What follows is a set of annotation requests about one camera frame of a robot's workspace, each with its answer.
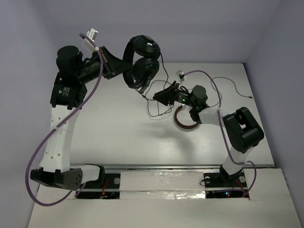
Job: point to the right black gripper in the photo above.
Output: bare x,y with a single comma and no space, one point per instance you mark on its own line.
169,94

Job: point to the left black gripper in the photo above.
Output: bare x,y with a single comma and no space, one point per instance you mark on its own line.
107,62

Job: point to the black headphones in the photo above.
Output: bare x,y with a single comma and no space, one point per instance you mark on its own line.
142,53

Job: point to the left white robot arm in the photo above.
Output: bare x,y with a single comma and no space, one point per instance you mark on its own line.
68,96

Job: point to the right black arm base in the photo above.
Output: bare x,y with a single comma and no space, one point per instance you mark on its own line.
220,185

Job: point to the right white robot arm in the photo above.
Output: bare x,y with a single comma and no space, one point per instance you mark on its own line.
240,130

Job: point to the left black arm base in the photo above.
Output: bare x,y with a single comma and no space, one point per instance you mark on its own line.
107,186

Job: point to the brown headphones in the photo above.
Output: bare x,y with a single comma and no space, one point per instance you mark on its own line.
183,122

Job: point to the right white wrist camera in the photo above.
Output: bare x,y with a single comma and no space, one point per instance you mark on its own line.
181,77

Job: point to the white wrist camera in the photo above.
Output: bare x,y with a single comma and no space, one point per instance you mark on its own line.
89,40
181,77

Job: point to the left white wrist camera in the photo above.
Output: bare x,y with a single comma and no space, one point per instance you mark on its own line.
89,40

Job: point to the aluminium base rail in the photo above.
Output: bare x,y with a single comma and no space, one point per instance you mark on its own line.
115,168

